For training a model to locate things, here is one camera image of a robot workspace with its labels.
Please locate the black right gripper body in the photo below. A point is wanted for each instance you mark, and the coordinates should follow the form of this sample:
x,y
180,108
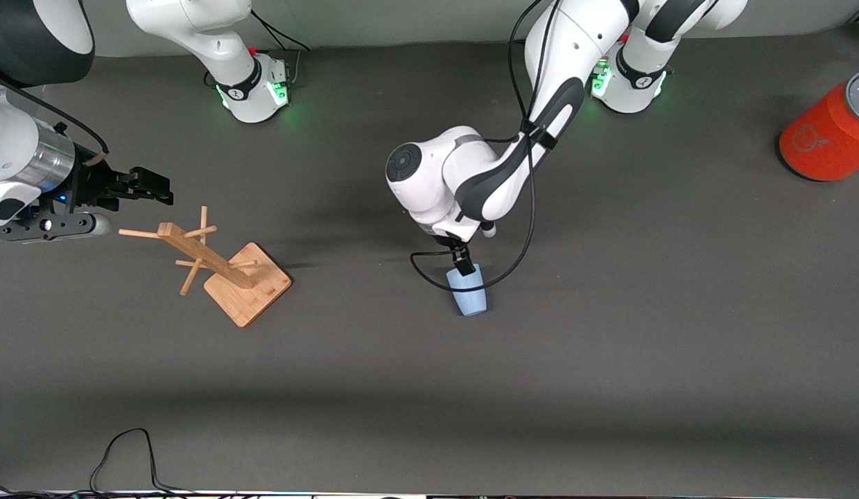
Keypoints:
x,y
91,184

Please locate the light blue cup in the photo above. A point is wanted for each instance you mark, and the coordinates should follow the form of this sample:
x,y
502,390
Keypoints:
x,y
469,298

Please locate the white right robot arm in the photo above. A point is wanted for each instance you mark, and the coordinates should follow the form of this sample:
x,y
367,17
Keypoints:
x,y
242,86

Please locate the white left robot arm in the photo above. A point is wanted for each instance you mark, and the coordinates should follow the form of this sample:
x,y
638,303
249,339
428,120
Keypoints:
x,y
561,55

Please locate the wooden mug tree rack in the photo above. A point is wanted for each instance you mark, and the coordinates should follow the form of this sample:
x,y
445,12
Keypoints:
x,y
252,294

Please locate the orange cylindrical container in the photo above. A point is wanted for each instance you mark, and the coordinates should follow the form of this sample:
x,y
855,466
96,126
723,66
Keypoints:
x,y
824,142

